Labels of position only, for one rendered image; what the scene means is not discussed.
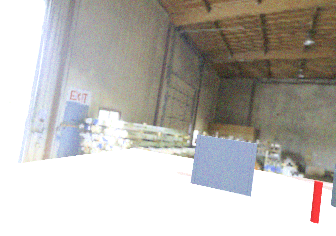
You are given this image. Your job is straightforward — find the red peg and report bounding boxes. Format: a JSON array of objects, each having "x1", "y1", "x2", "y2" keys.
[{"x1": 310, "y1": 181, "x2": 323, "y2": 224}]

